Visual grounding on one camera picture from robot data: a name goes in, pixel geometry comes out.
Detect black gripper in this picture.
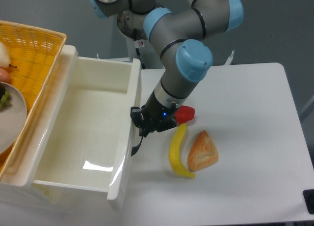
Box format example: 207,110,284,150
130,91,180,138

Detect black top drawer handle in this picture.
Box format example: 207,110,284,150
131,136,143,156

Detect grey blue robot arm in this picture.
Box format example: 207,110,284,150
90,0,244,137

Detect white drawer cabinet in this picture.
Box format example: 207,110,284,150
0,45,78,209

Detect red bell pepper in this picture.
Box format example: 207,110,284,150
175,105,195,123

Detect yellow banana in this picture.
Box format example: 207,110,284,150
168,123,196,179

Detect triangular pastry bread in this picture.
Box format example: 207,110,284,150
187,130,219,171

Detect yellow woven basket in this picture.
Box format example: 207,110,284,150
0,21,67,176

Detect white plate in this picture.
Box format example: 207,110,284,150
0,83,27,154

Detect green grapes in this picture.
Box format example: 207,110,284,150
0,90,12,111

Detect pink peach fruit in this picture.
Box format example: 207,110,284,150
0,68,11,84

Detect pale pear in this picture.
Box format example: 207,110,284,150
0,42,18,69

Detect black object at edge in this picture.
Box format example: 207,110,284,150
303,189,314,215

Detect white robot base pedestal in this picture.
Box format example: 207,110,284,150
97,9,235,70

